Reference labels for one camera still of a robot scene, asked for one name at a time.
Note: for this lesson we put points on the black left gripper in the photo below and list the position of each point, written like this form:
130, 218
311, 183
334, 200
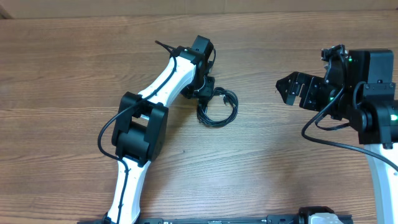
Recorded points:
208, 91

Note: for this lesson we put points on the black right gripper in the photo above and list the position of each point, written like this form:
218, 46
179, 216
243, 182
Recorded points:
313, 88

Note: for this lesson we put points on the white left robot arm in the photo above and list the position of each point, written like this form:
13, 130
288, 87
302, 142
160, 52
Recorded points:
141, 123

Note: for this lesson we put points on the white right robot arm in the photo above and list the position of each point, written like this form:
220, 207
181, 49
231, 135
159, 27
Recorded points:
358, 87

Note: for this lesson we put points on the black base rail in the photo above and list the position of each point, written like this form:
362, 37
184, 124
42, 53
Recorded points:
305, 215

